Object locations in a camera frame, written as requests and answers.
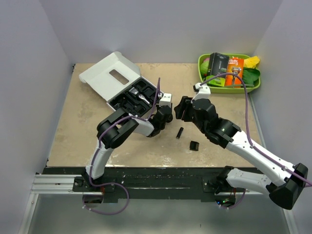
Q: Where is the black cylindrical battery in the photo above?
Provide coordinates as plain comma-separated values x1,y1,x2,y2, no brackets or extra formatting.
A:
176,127,184,139

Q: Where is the black comb attachment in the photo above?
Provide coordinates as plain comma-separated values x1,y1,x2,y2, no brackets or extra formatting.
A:
189,141,199,151

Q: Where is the silver black hair clipper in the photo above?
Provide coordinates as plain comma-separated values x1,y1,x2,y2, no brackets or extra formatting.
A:
129,87,150,105

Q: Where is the white clipper kit box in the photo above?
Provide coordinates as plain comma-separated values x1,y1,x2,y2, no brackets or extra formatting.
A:
79,52,163,117

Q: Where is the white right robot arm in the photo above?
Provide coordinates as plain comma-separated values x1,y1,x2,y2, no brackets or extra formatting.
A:
174,96,308,210

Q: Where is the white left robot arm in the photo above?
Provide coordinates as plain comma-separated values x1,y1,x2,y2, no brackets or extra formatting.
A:
82,105,173,191

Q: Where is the green plastic basket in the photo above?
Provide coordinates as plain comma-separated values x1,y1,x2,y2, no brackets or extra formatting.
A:
197,54,261,94

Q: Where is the black razor box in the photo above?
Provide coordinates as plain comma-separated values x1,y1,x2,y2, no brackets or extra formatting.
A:
206,52,230,87

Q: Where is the orange razor package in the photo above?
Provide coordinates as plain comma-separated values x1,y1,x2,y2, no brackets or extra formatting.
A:
225,57,244,86

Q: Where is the green leaf item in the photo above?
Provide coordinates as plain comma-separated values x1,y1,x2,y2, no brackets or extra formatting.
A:
242,67,260,84

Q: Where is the yellow cloth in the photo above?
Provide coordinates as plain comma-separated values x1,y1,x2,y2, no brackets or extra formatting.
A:
244,56,260,69

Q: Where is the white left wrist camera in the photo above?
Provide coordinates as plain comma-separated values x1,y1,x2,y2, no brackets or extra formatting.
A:
159,93,172,107

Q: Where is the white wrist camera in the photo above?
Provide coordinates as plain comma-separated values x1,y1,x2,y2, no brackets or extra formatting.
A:
159,93,172,107
192,83,211,101

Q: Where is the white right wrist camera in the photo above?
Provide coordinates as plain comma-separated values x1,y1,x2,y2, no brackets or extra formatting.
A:
192,83,211,101

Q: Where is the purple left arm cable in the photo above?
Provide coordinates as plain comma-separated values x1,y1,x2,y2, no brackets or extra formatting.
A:
89,77,163,187

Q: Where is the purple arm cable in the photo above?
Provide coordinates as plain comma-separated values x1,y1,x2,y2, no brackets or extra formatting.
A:
89,77,163,187
199,72,312,187

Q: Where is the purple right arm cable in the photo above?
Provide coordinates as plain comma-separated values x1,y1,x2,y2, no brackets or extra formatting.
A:
199,72,312,187

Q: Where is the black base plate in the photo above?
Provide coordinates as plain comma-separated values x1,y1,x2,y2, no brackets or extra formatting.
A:
42,165,247,203

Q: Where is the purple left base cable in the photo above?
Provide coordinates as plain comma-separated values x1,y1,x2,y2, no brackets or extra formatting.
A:
82,182,131,215

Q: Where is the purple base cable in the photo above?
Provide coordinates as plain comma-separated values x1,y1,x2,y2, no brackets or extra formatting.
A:
218,187,247,210
82,182,131,215

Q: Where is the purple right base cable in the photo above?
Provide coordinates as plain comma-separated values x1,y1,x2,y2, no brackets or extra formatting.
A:
218,187,247,210

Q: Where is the aluminium rail frame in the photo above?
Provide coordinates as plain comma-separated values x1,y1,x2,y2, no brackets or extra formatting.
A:
30,174,269,195

